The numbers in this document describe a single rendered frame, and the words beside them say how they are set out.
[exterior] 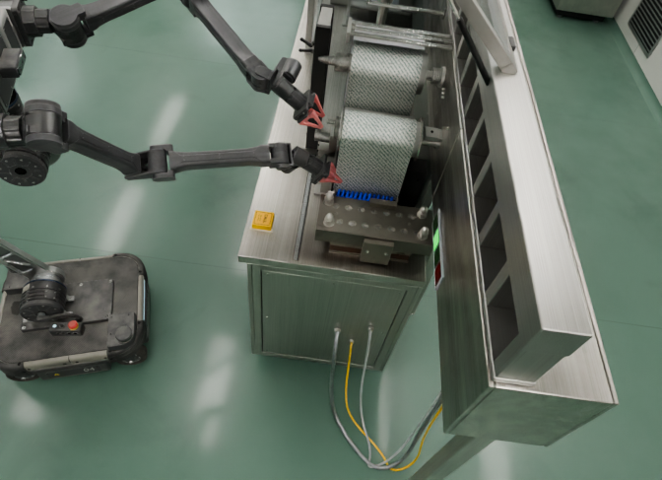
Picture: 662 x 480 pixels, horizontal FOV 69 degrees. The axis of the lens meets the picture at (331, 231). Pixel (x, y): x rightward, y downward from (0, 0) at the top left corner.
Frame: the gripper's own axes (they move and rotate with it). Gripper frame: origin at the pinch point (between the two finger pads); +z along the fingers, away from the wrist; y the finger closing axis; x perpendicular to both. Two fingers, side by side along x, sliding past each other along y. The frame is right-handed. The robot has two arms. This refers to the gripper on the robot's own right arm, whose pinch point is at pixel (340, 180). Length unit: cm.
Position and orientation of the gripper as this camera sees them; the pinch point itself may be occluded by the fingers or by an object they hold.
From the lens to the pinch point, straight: 171.1
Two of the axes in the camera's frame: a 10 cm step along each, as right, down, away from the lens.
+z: 8.1, 4.3, 4.1
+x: 5.9, -4.6, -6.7
